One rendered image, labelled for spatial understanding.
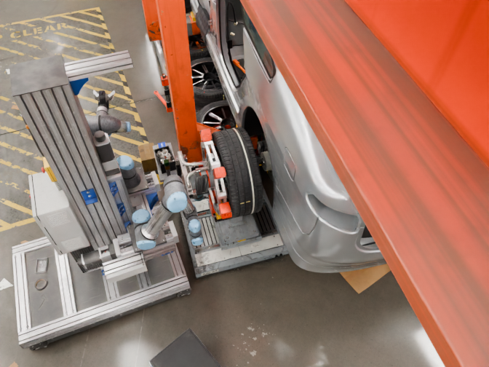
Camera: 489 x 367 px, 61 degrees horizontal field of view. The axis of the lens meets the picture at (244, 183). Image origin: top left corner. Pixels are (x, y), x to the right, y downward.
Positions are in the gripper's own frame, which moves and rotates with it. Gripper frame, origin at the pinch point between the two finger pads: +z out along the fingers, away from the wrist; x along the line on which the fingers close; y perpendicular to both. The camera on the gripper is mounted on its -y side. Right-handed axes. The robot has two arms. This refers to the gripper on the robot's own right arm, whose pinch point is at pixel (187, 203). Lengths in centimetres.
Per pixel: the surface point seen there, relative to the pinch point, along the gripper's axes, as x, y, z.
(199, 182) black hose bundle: -10.0, 20.2, 0.6
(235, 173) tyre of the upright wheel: -34.7, 26.6, -3.8
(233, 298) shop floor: -22, -83, -45
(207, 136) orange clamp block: -24, 26, 36
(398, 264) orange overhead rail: -2, 216, -167
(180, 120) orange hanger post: -9, 20, 65
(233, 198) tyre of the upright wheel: -30.2, 13.2, -14.0
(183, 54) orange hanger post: -18, 78, 65
